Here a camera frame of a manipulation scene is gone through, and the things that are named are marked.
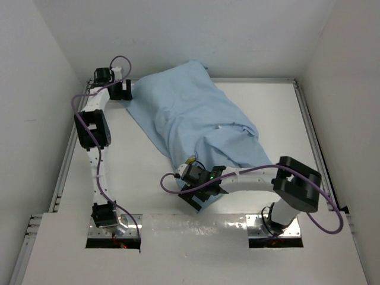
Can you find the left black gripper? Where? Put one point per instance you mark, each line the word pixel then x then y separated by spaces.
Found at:
pixel 124 94

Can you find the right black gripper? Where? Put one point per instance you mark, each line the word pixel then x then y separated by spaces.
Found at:
pixel 189 198

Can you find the green and blue pillowcase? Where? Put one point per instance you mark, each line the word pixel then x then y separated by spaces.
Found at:
pixel 184 114

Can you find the cream pillow with yellow edge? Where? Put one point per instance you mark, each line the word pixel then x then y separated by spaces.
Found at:
pixel 191 160

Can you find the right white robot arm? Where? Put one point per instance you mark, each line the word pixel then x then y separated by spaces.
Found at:
pixel 295 183

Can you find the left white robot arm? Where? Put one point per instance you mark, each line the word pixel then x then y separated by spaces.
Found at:
pixel 95 137

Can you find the white front cover board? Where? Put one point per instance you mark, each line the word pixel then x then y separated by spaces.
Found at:
pixel 180 249

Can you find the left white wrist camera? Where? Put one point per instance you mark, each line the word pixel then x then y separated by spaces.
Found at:
pixel 117 73

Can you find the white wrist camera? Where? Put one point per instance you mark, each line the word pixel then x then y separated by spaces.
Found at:
pixel 117 73
pixel 181 170

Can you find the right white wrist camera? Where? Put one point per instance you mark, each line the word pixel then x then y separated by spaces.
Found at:
pixel 181 170

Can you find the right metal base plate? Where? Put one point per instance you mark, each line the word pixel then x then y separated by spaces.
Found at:
pixel 257 230

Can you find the metal base plate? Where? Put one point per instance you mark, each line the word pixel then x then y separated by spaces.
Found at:
pixel 257 230
pixel 125 229

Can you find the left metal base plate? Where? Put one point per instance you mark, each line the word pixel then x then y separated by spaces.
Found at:
pixel 125 229

